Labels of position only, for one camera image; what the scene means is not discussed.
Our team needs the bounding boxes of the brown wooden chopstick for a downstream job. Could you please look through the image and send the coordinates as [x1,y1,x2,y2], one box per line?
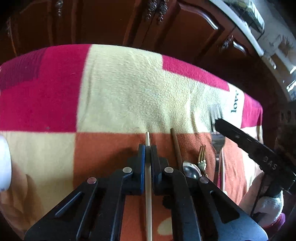
[171,128,183,172]

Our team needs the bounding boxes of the small silver spoon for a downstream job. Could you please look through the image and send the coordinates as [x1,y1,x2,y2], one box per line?
[182,161,202,179]

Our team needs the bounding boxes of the pale wooden chopstick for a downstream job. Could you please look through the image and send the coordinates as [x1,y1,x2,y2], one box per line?
[145,132,152,241]

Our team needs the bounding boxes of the small gold fork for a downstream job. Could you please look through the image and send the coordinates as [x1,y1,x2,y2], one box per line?
[197,145,208,177]

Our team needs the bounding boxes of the silver fork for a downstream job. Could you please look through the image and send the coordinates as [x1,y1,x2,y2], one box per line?
[209,105,225,186]

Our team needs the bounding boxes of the brown lower kitchen cabinets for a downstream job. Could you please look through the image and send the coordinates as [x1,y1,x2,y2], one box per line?
[1,1,295,130]

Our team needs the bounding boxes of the white gloved hand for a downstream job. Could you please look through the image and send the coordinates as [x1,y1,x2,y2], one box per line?
[239,172,285,228]

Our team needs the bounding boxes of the patchwork fleece blanket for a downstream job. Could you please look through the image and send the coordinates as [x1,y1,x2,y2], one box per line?
[1,45,263,238]

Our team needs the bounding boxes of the white utensil holder cup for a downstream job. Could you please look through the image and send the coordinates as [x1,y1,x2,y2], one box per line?
[0,136,12,192]

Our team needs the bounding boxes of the black dish rack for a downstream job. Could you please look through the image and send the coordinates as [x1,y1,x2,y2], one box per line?
[224,0,265,33]

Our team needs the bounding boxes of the wall chopstick holder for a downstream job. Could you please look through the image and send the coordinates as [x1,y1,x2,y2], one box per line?
[278,36,293,56]

